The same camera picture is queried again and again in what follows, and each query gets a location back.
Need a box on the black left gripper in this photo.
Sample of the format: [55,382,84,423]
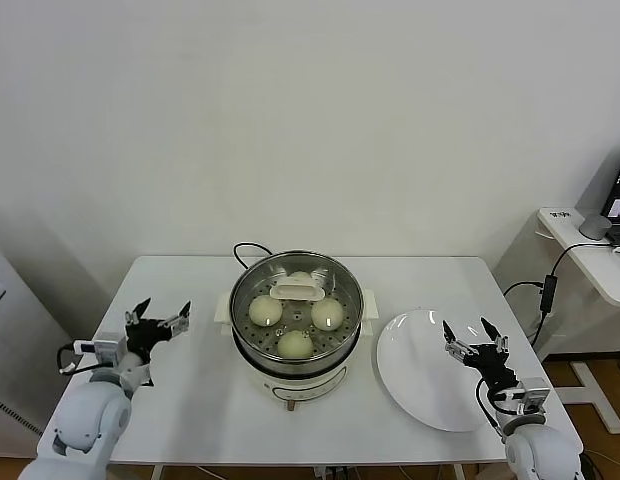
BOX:
[124,297,193,362]

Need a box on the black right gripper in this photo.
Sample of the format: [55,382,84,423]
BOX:
[441,316,522,397]

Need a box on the glass lid with cream handle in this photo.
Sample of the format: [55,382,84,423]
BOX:
[229,252,364,362]

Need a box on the stainless steel steamer basket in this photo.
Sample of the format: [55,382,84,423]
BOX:
[228,252,365,374]

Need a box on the white round plate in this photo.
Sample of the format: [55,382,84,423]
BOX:
[374,308,509,432]

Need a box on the white side desk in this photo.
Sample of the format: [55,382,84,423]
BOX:
[535,207,620,434]

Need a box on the white electric cooker base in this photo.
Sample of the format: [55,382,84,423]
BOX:
[213,288,380,412]

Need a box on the grey round speaker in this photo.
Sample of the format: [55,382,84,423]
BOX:
[578,215,613,243]

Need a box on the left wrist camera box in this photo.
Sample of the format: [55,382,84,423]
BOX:
[72,332,131,372]

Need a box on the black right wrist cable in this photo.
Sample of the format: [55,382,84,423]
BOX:
[474,378,507,444]

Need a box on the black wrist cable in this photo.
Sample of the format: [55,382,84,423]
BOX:
[474,378,507,444]
[56,343,99,377]

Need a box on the black cable with adapter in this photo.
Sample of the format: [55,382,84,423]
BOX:
[502,243,620,347]

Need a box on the black cooker power cord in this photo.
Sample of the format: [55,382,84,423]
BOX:
[232,242,274,274]

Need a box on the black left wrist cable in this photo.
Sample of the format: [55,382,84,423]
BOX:
[56,343,99,377]

